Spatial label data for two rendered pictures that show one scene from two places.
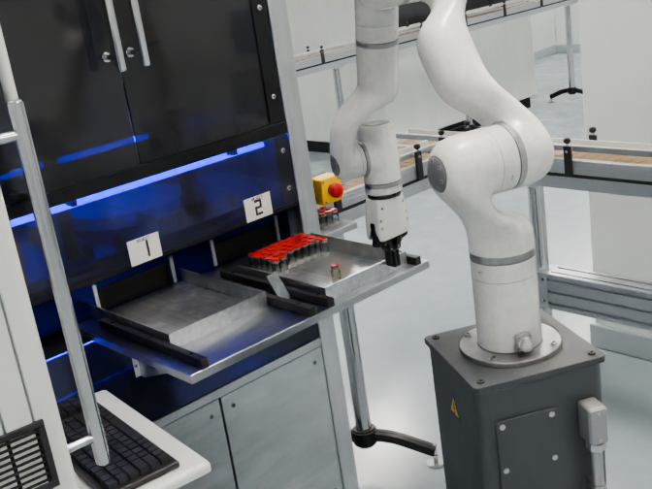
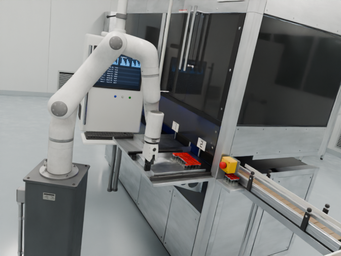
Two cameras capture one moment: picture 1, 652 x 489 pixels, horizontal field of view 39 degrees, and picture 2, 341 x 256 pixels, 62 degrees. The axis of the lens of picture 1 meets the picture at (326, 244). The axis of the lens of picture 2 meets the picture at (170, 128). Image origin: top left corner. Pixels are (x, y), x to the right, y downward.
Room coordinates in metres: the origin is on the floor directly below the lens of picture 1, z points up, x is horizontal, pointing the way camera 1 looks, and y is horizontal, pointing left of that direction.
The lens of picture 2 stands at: (2.34, -1.55, 1.59)
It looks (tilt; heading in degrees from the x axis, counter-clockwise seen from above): 16 degrees down; 99
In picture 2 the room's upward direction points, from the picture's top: 10 degrees clockwise
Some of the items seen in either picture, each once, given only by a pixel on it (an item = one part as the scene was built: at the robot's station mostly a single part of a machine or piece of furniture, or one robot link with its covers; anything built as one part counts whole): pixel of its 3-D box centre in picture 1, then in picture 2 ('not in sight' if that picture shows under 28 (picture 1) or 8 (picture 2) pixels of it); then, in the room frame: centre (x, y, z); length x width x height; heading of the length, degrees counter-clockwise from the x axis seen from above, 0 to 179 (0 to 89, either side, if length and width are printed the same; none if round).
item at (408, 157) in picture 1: (364, 181); (283, 200); (2.76, -0.14, 0.92); 0.69 x 0.16 x 0.16; 130
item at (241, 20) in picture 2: (266, 49); (226, 88); (2.35, 0.08, 1.40); 0.04 x 0.01 x 0.80; 130
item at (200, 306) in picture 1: (176, 305); (161, 142); (1.99, 0.36, 0.90); 0.34 x 0.26 x 0.04; 40
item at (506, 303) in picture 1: (505, 300); (60, 155); (1.60, -0.32, 0.95); 0.19 x 0.19 x 0.18
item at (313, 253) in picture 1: (295, 255); (182, 162); (2.19, 0.08, 0.90); 0.18 x 0.02 x 0.05; 130
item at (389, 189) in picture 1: (383, 186); (151, 138); (2.03, -0.15, 1.09); 0.09 x 0.08 x 0.03; 130
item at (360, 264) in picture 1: (318, 264); (170, 163); (2.12, 0.02, 0.90); 0.34 x 0.26 x 0.04; 40
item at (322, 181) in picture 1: (323, 188); (229, 164); (2.46, -0.02, 1.00); 0.08 x 0.07 x 0.07; 40
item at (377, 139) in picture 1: (376, 151); (154, 123); (2.03, -0.14, 1.17); 0.09 x 0.08 x 0.13; 112
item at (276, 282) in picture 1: (293, 291); not in sight; (1.94, 0.09, 0.91); 0.14 x 0.03 x 0.06; 41
